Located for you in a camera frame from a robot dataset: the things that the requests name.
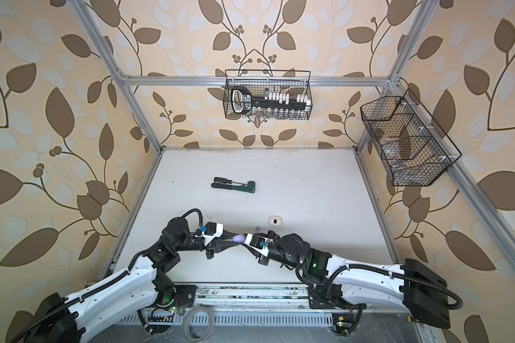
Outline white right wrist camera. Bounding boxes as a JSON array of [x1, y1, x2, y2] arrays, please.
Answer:
[[243, 234, 272, 257]]

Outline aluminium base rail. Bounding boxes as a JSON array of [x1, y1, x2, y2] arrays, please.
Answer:
[[81, 282, 430, 314]]

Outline cream earbud charging case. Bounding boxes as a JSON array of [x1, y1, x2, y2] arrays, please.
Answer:
[[269, 216, 282, 227]]

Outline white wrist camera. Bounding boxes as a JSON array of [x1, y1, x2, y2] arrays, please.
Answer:
[[243, 234, 272, 257], [199, 222, 224, 246]]

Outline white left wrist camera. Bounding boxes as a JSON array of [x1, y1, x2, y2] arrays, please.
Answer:
[[199, 222, 224, 246]]

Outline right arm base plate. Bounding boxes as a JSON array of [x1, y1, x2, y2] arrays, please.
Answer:
[[307, 284, 367, 310]]

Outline green black-handled hand tool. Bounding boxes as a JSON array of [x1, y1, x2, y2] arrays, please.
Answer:
[[211, 181, 256, 194]]

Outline socket set rail in basket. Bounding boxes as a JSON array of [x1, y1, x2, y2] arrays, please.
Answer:
[[226, 86, 313, 117]]

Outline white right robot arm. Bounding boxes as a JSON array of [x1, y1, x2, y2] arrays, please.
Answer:
[[233, 234, 464, 330]]

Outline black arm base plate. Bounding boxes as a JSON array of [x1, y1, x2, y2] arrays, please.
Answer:
[[156, 284, 197, 310]]

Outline grey tape roll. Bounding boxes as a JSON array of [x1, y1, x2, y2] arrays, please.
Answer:
[[182, 307, 215, 342]]

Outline black wire basket right wall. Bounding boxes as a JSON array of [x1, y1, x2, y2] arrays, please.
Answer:
[[360, 89, 462, 187]]

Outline black yellow screwdriver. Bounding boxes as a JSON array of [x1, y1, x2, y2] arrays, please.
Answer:
[[213, 177, 243, 185]]

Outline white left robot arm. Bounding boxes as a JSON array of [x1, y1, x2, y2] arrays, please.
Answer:
[[10, 209, 246, 342]]

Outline purple earbud charging case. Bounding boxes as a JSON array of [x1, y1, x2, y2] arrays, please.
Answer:
[[233, 234, 246, 244]]

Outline black wire basket wall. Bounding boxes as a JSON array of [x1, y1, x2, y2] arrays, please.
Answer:
[[360, 89, 462, 187], [223, 68, 313, 121]]

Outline black wire basket back wall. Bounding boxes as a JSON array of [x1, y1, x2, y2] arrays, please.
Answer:
[[223, 68, 313, 121]]

